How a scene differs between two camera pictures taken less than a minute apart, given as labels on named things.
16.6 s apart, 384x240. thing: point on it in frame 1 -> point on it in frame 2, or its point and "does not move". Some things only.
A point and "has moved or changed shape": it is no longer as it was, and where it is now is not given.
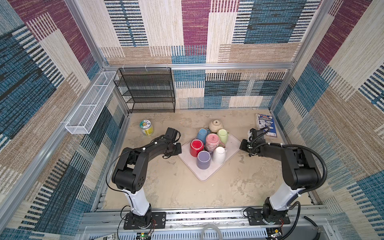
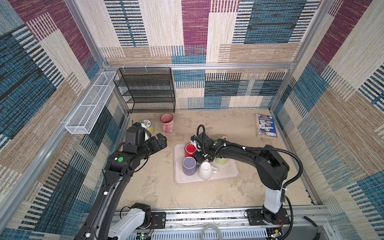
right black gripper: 242,146 -> 198,157
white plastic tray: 232,146 -> 230,170
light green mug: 223,134 -> 221,161
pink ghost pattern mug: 212,141 has moved or changed shape
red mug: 195,146 does not move
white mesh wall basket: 87,113 does not move
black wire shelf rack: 147,89 does not move
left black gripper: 178,150 -> 156,147
